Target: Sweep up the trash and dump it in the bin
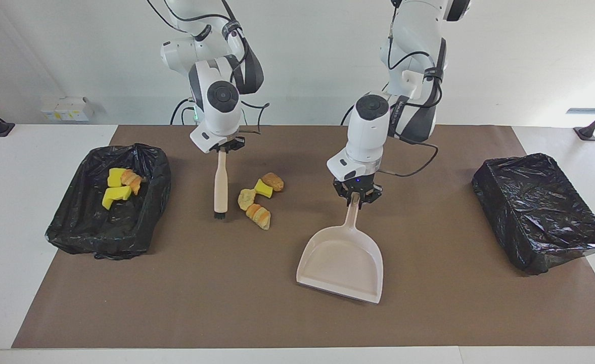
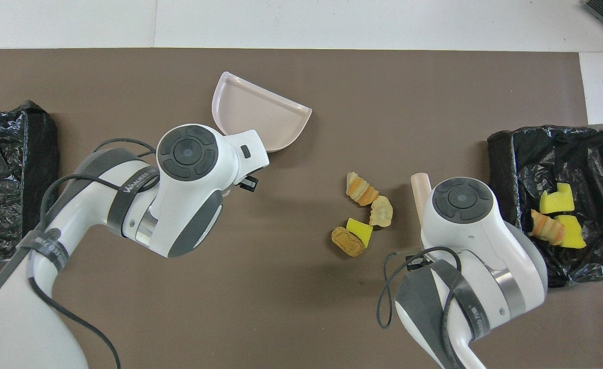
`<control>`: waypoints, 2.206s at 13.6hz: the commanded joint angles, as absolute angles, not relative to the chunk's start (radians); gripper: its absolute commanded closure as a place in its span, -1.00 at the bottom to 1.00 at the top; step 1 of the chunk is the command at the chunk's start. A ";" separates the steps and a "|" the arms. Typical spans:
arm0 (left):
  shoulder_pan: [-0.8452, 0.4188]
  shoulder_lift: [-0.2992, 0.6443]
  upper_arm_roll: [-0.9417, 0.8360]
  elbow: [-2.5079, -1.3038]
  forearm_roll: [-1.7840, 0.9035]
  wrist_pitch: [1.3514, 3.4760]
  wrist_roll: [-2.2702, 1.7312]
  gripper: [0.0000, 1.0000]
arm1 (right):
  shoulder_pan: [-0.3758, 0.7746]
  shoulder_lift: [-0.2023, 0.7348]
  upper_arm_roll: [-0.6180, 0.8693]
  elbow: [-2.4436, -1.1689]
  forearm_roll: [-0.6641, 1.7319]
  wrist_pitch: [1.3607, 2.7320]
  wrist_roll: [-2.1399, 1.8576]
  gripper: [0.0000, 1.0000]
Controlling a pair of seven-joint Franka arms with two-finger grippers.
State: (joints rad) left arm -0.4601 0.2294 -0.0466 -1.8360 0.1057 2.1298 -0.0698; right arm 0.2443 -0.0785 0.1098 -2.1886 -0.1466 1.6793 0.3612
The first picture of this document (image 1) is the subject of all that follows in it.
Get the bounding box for bin lined with black bag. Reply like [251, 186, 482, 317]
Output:
[471, 153, 595, 276]
[45, 143, 172, 261]

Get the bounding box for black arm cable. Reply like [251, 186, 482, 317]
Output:
[146, 0, 270, 134]
[345, 15, 439, 177]

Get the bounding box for large brown table mat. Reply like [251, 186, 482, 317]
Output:
[12, 125, 595, 348]

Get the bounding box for beige hand brush black bristles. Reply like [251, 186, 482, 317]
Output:
[213, 150, 228, 220]

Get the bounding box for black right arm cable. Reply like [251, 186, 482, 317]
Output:
[146, 0, 270, 134]

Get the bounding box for orange striped foam scrap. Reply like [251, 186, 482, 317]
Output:
[245, 203, 272, 231]

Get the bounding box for pale tan foam scrap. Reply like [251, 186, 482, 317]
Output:
[237, 188, 257, 212]

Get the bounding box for notched green yellow sponge piece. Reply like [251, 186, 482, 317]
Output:
[102, 185, 132, 210]

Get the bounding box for pale orange foam scrap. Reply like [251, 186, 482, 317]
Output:
[120, 169, 146, 196]

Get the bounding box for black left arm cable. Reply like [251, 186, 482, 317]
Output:
[345, 15, 439, 177]

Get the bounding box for brown cork-like piece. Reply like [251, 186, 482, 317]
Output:
[261, 172, 285, 193]

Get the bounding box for beige plastic dustpan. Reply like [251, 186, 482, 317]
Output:
[296, 192, 384, 304]

